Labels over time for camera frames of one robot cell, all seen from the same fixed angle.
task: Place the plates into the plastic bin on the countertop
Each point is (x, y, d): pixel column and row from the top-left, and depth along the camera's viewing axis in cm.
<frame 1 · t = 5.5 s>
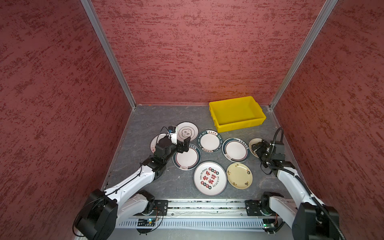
left hand: (183, 138, 83), fingers open
right hand: (253, 151, 87), fingers open
yellow plastic bin: (235, 113, 115), point 3 cm above the table
white plate clover emblem: (185, 130, 107), on the table
white plate orange sunburst: (154, 137, 102), on the table
green rim hao shi plate: (210, 141, 103), on the table
green red rim plate left: (188, 160, 91), point 2 cm above the table
green red rim plate right: (235, 150, 100), on the table
large white plate red characters: (210, 178, 85), on the table
cream yellow plate: (239, 175, 88), on the table

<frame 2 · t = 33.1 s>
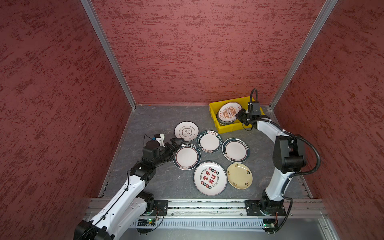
left hand: (182, 147, 77), fingers open
right hand: (235, 116, 98), fingers closed
white plate orange sunburst: (228, 111, 107), point 10 cm above the table
the other named things where they were.

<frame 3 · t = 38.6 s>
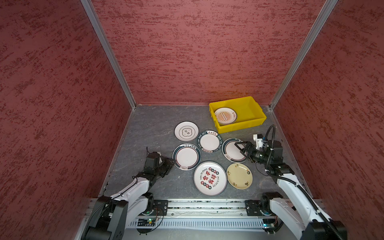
left hand: (176, 164, 88), fingers open
right hand: (236, 150, 79), fingers open
white plate orange sunburst: (225, 115, 113), point 3 cm above the table
the other named things where they were.

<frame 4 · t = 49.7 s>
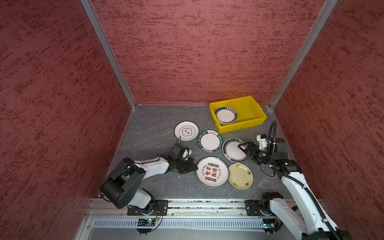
left hand: (197, 171, 84), fingers closed
right hand: (240, 152, 78), fingers open
green red rim plate left: (226, 115, 112), point 4 cm above the table
large white plate red characters: (212, 171, 87), point 2 cm above the table
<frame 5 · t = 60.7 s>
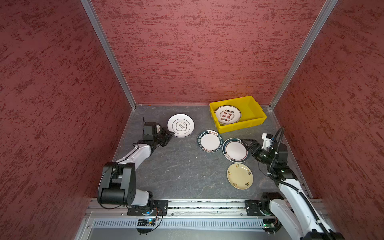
left hand: (175, 134, 89), fingers closed
right hand: (242, 146, 80), fingers open
white plate clover emblem: (181, 124, 96), point 12 cm above the table
large white plate red characters: (227, 114, 112), point 4 cm above the table
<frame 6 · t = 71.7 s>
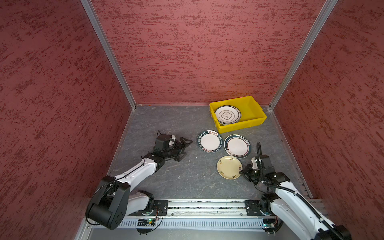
left hand: (190, 149, 83), fingers open
right hand: (238, 175, 83), fingers closed
white plate clover emblem: (228, 115, 111), point 5 cm above the table
green red rim plate right: (237, 146, 99), on the table
cream yellow plate: (228, 167, 89), on the table
